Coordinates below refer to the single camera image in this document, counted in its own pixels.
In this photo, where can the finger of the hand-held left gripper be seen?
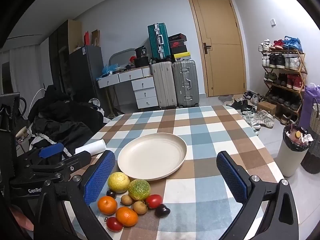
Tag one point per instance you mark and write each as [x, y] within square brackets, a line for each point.
[77, 158]
[51, 150]

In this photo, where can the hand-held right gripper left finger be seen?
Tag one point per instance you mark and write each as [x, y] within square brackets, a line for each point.
[100, 177]

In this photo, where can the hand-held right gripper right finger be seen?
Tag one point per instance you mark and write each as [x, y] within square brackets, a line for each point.
[232, 177]

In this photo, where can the yellow citrus fruit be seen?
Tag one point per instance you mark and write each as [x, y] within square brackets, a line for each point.
[118, 182]

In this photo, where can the orange mandarin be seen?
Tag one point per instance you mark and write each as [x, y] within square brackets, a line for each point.
[107, 205]
[127, 216]

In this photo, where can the brown longan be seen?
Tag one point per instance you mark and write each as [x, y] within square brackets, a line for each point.
[127, 200]
[140, 208]

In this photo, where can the green-yellow mottled fruit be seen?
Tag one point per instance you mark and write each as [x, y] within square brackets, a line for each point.
[139, 189]

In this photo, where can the red tomato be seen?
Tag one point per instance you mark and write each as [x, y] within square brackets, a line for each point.
[114, 224]
[154, 201]

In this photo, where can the beige round plate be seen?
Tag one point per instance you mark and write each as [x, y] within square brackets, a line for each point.
[152, 155]

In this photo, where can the person's left hand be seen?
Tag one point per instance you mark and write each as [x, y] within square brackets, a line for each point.
[23, 220]

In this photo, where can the white paper towel roll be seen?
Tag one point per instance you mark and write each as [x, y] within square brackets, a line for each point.
[91, 147]

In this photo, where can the pile of dark clothes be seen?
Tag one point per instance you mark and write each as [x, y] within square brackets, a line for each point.
[62, 120]

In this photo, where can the white trash bin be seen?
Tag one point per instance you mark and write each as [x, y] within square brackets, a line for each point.
[290, 160]

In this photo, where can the scattered sneakers pile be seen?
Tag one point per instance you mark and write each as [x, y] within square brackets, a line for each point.
[262, 117]

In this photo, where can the brown cardboard box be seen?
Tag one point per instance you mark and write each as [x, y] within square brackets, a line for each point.
[266, 107]

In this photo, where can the grey door mat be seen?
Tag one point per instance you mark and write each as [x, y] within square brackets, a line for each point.
[228, 98]

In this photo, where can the dark woven basket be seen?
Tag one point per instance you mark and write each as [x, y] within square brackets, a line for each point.
[312, 157]

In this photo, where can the dark grey fridge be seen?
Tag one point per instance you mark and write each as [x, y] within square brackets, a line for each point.
[85, 75]

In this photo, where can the white curtain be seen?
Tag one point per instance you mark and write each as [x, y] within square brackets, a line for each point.
[25, 70]

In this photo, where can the white desk with drawers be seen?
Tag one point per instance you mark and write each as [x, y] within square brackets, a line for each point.
[145, 92]

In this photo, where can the blue plastic bag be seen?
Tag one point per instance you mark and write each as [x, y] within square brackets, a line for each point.
[111, 68]

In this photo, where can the light wicker basket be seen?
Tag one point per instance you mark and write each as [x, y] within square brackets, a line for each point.
[315, 117]

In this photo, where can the grey suitcase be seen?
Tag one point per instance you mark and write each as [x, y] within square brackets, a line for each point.
[186, 83]

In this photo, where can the tall wooden cabinet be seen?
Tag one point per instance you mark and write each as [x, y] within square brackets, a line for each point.
[62, 45]

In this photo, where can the purple bag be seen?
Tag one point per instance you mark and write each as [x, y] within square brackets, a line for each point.
[308, 100]

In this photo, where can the wooden door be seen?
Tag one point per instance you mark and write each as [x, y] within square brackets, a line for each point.
[220, 67]

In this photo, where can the white suitcase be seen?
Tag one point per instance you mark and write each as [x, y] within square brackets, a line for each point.
[163, 85]

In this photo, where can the red flat box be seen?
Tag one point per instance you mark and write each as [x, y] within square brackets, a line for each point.
[86, 38]

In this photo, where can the brown cardboard sheet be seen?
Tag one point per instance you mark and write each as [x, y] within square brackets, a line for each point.
[95, 38]

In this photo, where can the black labelled tub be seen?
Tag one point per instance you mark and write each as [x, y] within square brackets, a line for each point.
[140, 52]

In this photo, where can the wooden shoe rack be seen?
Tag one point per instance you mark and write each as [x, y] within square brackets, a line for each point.
[277, 61]
[302, 71]

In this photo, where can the yellow black shoe box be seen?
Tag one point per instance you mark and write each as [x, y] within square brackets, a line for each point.
[181, 56]

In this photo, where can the red black shoe box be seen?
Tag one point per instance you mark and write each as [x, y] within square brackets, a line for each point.
[178, 46]

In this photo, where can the teal suitcase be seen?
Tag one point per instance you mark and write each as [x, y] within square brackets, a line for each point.
[158, 41]

